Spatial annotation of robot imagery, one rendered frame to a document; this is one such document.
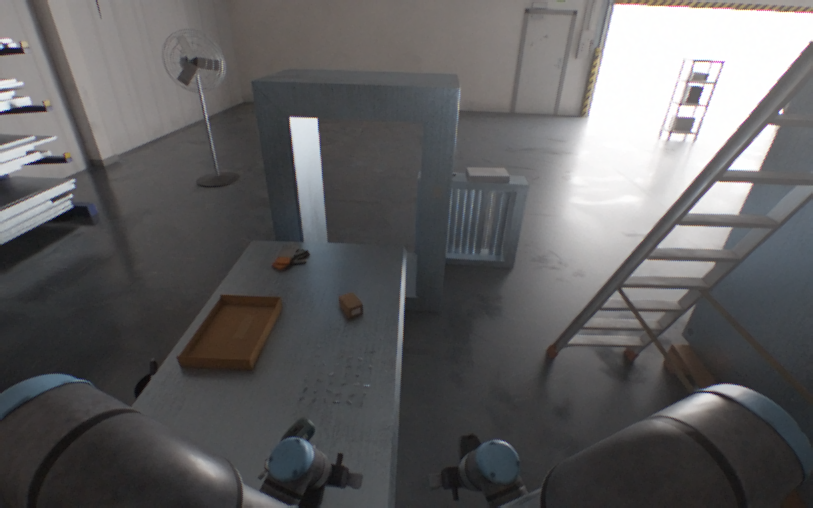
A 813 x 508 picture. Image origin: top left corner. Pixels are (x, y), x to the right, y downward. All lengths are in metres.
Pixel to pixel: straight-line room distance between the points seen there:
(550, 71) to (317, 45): 5.35
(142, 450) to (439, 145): 2.24
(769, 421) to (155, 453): 0.59
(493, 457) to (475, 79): 9.67
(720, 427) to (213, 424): 1.48
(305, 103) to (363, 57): 7.87
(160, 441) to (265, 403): 1.21
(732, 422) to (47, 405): 0.67
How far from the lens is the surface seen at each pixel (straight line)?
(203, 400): 1.76
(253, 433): 1.61
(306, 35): 10.67
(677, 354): 3.06
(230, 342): 1.96
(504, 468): 1.00
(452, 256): 3.63
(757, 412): 0.56
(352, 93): 2.48
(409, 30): 10.23
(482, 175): 3.30
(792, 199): 2.05
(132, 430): 0.49
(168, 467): 0.48
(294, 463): 1.00
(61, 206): 5.34
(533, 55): 10.40
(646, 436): 0.49
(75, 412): 0.52
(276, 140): 2.68
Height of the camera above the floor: 1.90
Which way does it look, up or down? 30 degrees down
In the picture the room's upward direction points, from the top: 2 degrees clockwise
